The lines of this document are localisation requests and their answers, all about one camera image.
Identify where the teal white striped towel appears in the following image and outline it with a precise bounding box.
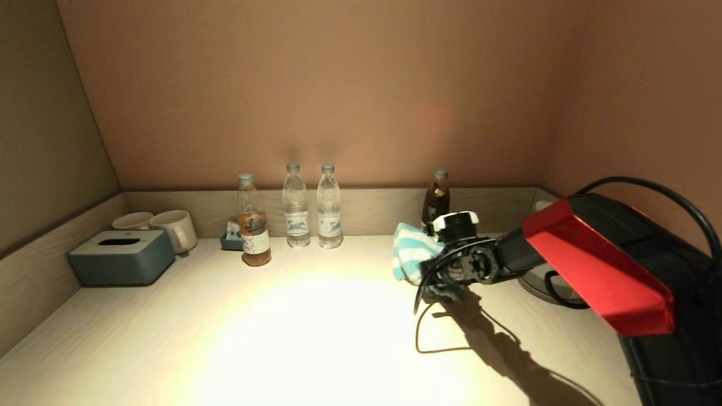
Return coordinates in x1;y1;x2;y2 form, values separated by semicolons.
392;222;446;285

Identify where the grey kettle base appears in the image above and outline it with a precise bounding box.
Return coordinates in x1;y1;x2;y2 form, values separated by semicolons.
518;265;587;308

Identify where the dark tea bottle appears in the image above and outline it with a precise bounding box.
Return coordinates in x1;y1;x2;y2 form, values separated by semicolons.
422;169;451;227

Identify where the clear water bottle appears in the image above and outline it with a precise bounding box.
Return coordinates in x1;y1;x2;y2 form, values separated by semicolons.
283;163;311;248
316;164;344;249

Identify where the half-full amber tea bottle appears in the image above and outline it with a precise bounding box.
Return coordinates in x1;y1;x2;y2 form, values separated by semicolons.
236;174;272;267

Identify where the grey-blue tissue box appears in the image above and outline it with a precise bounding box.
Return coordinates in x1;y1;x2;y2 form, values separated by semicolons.
68;230;175;287

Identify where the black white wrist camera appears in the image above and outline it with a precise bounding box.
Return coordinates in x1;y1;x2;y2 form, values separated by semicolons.
432;211;480;243

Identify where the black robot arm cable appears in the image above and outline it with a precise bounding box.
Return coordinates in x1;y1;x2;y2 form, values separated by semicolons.
415;176;722;354

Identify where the white mug with handle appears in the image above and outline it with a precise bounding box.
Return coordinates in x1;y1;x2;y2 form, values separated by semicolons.
149;210;197;255

